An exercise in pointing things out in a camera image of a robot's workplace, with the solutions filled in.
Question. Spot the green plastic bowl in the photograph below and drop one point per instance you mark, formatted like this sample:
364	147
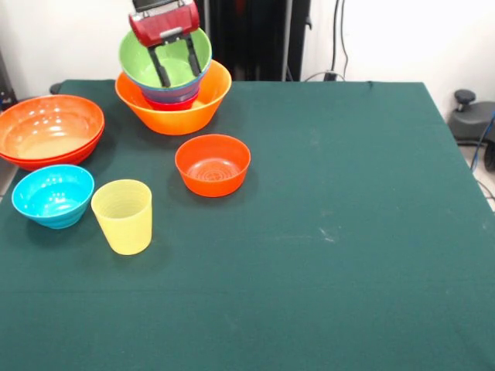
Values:
178	65

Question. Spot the small magenta plastic bowl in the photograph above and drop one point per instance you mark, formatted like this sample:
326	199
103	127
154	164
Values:
172	106

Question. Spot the small orange-red plastic bowl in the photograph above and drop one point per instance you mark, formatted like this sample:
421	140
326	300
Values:
212	178

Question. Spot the small blue plastic bowl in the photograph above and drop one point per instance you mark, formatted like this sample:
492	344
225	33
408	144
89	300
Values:
172	98

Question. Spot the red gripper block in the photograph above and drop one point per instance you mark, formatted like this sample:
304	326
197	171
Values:
166	25

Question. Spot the large orange plastic bowl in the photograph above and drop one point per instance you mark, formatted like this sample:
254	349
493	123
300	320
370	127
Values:
174	121

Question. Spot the large red plastic bowl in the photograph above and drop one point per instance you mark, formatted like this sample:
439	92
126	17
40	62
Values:
50	127
38	165

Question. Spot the dark green tablecloth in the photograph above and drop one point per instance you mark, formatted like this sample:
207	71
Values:
247	290

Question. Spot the yellow plastic cup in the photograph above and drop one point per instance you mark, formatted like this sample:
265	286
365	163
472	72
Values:
123	220

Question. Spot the small cyan plastic bowl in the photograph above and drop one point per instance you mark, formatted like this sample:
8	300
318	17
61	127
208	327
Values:
54	197

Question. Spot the large blue plastic bowl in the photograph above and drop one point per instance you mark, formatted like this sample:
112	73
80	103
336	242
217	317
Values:
174	92

